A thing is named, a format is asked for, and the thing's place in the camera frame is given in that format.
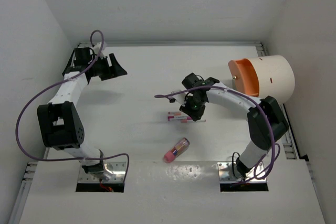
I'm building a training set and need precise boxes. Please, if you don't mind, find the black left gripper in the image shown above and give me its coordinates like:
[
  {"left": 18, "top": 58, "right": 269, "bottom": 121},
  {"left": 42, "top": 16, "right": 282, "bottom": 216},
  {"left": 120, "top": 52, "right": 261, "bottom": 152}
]
[{"left": 88, "top": 53, "right": 127, "bottom": 81}]

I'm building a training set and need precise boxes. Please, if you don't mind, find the white pen pink tip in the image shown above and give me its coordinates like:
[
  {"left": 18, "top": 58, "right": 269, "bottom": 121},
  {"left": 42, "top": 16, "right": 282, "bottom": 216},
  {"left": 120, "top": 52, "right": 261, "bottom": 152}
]
[{"left": 181, "top": 120, "right": 206, "bottom": 123}]

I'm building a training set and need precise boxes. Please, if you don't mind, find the white pen orange band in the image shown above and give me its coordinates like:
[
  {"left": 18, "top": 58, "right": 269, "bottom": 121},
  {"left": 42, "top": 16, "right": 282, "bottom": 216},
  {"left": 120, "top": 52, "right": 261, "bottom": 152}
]
[{"left": 168, "top": 111, "right": 182, "bottom": 115}]

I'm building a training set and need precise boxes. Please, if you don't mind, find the white pen magenta cap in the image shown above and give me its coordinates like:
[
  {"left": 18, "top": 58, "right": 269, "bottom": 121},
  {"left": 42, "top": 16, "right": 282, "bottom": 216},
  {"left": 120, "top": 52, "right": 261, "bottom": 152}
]
[{"left": 167, "top": 115, "right": 192, "bottom": 121}]

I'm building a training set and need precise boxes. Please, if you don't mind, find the pink capped clip tube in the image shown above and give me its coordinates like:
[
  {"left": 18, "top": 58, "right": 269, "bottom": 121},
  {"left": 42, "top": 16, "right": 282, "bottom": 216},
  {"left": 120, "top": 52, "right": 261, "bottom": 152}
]
[{"left": 163, "top": 138, "right": 190, "bottom": 163}]

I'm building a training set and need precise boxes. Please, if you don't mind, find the orange drawer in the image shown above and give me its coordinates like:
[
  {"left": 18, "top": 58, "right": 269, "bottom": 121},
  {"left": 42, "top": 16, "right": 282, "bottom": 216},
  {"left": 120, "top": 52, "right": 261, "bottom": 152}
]
[{"left": 228, "top": 59, "right": 259, "bottom": 97}]

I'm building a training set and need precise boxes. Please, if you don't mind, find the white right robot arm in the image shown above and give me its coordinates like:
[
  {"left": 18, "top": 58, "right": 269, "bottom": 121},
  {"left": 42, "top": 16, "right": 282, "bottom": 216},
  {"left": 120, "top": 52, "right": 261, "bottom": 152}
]
[{"left": 180, "top": 73, "right": 289, "bottom": 177}]

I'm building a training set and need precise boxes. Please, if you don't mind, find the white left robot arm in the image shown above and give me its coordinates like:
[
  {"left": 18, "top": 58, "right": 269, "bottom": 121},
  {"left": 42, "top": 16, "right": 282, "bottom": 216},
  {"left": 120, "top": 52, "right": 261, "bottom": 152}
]
[{"left": 37, "top": 42, "right": 127, "bottom": 181}]

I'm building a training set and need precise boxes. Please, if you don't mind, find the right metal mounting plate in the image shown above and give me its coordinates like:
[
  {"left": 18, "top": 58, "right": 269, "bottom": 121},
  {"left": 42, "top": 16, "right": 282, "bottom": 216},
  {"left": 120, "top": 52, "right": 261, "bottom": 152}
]
[{"left": 217, "top": 161, "right": 267, "bottom": 185}]

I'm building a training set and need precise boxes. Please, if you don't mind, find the metal mounting plate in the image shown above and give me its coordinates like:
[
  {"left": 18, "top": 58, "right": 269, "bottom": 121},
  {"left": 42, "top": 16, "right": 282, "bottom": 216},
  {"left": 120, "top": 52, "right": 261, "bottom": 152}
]
[
  {"left": 78, "top": 162, "right": 127, "bottom": 184},
  {"left": 217, "top": 161, "right": 267, "bottom": 185}
]

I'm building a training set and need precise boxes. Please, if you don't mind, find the white cylindrical drawer organizer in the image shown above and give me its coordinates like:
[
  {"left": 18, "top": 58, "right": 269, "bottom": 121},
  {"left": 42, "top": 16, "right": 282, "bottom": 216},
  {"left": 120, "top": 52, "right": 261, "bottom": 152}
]
[{"left": 248, "top": 55, "right": 295, "bottom": 104}]

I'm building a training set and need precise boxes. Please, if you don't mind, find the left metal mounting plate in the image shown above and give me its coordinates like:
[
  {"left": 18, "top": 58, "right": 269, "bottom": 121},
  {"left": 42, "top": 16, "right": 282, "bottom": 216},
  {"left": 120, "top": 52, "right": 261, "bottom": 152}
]
[{"left": 78, "top": 162, "right": 127, "bottom": 184}]

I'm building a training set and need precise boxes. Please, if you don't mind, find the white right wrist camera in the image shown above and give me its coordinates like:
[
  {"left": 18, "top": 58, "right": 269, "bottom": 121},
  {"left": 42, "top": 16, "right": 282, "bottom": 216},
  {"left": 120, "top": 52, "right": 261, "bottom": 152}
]
[{"left": 168, "top": 90, "right": 186, "bottom": 106}]

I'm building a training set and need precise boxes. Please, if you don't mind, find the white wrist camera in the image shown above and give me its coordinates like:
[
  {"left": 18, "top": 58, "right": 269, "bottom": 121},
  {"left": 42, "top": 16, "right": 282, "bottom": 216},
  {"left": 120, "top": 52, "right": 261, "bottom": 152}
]
[
  {"left": 92, "top": 41, "right": 107, "bottom": 55},
  {"left": 168, "top": 90, "right": 186, "bottom": 106}
]

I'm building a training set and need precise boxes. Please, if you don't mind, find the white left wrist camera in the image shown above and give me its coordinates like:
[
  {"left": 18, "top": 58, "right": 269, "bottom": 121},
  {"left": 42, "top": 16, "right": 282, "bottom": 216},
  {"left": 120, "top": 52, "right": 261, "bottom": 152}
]
[{"left": 92, "top": 41, "right": 107, "bottom": 55}]

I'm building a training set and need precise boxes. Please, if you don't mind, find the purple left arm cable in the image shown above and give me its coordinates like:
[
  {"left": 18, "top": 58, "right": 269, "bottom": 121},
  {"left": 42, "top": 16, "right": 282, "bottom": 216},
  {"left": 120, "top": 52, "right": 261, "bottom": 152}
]
[{"left": 15, "top": 29, "right": 130, "bottom": 183}]

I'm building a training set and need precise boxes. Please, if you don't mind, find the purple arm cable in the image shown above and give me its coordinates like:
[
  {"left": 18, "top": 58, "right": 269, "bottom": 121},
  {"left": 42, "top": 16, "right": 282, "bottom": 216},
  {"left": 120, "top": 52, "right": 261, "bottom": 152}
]
[
  {"left": 15, "top": 29, "right": 130, "bottom": 183},
  {"left": 154, "top": 85, "right": 281, "bottom": 184}
]

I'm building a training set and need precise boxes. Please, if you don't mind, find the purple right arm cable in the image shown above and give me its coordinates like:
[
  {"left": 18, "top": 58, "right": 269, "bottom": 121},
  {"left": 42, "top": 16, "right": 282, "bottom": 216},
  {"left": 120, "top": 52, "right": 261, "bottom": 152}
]
[{"left": 154, "top": 85, "right": 281, "bottom": 184}]

